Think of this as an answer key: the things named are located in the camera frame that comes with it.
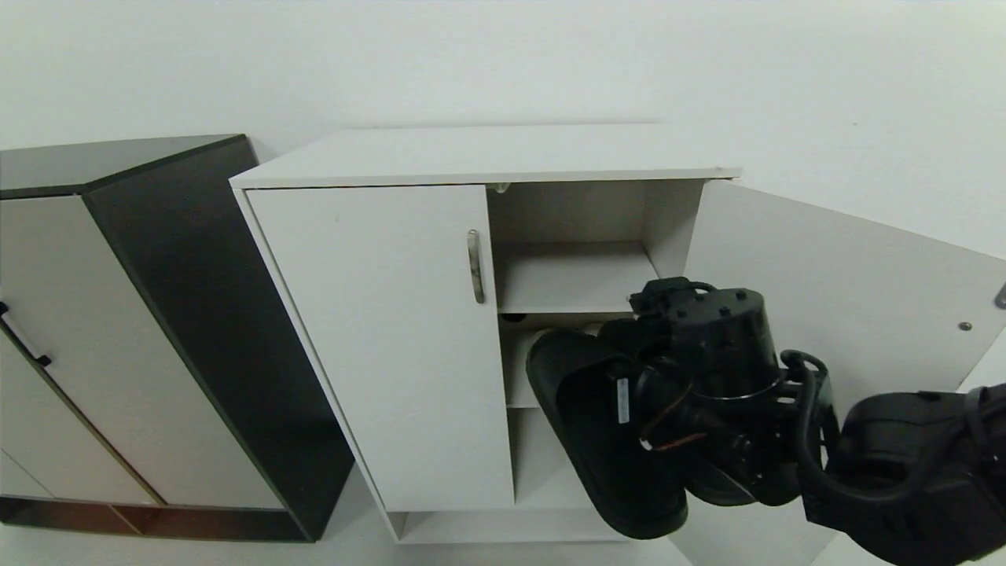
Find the black cabinet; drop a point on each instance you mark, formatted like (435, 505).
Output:
(212, 314)

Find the white cabinet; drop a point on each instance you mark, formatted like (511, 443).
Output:
(487, 153)

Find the white cabinet door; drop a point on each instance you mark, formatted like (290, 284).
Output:
(833, 275)

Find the black slipper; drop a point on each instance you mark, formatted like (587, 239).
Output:
(601, 479)

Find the beige cabinet door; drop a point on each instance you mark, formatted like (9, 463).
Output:
(47, 448)

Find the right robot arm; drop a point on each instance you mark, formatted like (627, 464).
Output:
(912, 472)

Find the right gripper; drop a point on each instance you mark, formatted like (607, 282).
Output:
(648, 354)

